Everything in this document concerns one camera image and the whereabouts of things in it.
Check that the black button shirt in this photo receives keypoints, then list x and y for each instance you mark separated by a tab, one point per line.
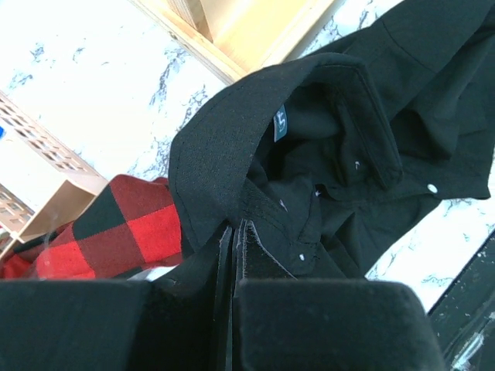
332	158

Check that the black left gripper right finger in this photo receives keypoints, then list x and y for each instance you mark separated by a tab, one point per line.
285	323

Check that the red black plaid shirt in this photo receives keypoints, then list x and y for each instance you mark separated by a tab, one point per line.
131	226

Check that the white crumpled shirt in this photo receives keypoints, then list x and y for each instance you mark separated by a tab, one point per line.
152	274

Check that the wooden clothes rack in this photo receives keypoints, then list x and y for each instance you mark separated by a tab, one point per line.
235	38

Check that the peach file organizer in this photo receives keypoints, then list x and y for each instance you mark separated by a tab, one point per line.
44	185

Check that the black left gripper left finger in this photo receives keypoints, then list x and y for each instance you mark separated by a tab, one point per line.
178	321

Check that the black mounting rail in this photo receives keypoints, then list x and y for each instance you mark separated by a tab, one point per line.
463	318

